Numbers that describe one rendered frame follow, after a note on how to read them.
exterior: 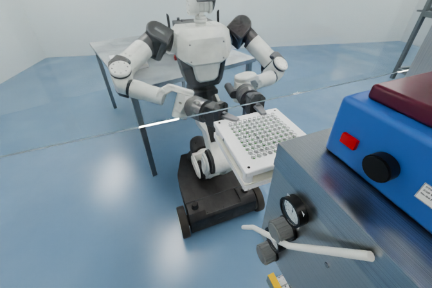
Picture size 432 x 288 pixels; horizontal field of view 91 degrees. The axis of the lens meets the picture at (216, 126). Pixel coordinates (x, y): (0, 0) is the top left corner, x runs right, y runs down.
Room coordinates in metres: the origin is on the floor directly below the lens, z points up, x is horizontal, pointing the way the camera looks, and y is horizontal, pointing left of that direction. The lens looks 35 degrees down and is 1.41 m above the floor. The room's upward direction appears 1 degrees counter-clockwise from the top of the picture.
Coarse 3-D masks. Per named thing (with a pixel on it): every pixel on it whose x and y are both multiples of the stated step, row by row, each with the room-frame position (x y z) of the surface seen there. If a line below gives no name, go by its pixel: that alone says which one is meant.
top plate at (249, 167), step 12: (228, 120) 0.60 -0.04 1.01; (288, 120) 0.59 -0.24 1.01; (228, 132) 0.53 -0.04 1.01; (252, 132) 0.53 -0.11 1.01; (300, 132) 0.52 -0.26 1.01; (228, 144) 0.47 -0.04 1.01; (240, 144) 0.47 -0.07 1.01; (240, 156) 0.42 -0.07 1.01; (264, 156) 0.42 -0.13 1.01; (240, 168) 0.39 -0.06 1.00; (252, 168) 0.38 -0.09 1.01; (264, 168) 0.38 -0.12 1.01
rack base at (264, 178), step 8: (216, 136) 0.57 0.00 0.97; (224, 144) 0.53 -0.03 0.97; (224, 152) 0.50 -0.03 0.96; (232, 160) 0.46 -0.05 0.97; (232, 168) 0.44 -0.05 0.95; (240, 176) 0.39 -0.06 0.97; (256, 176) 0.39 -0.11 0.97; (264, 176) 0.39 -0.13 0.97; (248, 184) 0.37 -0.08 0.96; (256, 184) 0.38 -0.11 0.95
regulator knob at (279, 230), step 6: (282, 216) 0.17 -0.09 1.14; (270, 222) 0.16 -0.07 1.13; (276, 222) 0.16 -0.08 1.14; (282, 222) 0.16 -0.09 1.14; (270, 228) 0.16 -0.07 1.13; (276, 228) 0.15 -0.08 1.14; (282, 228) 0.15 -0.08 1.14; (288, 228) 0.15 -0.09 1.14; (294, 228) 0.15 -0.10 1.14; (270, 234) 0.16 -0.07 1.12; (276, 234) 0.15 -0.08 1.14; (282, 234) 0.14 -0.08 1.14; (288, 234) 0.14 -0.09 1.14; (294, 234) 0.14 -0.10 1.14; (276, 240) 0.14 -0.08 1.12; (282, 240) 0.14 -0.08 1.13; (288, 240) 0.14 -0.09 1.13
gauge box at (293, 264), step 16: (272, 176) 0.21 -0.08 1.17; (272, 192) 0.20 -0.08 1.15; (288, 192) 0.18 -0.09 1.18; (272, 208) 0.20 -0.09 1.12; (320, 224) 0.13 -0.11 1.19; (304, 240) 0.13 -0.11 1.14; (320, 240) 0.12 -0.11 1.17; (336, 240) 0.11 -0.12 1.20; (288, 256) 0.14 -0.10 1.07; (304, 256) 0.13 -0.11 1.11; (320, 256) 0.11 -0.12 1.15; (336, 256) 0.10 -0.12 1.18; (288, 272) 0.14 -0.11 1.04; (304, 272) 0.12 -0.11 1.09; (320, 272) 0.10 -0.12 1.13; (336, 272) 0.09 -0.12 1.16; (352, 272) 0.08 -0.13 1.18
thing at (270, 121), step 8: (256, 120) 0.59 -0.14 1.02; (264, 120) 0.59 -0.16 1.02; (272, 120) 0.58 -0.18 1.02; (240, 128) 0.54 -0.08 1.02; (248, 128) 0.55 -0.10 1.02; (256, 128) 0.55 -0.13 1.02; (264, 128) 0.54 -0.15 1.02; (272, 128) 0.53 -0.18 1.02; (280, 128) 0.54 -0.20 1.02; (248, 136) 0.51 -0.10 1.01; (256, 136) 0.50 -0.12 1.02; (264, 136) 0.49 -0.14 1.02; (272, 136) 0.50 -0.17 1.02; (280, 136) 0.50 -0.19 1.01; (288, 136) 0.49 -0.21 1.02; (248, 144) 0.47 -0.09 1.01; (256, 144) 0.46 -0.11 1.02; (264, 144) 0.46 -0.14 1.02; (272, 144) 0.46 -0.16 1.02; (256, 152) 0.43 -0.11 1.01
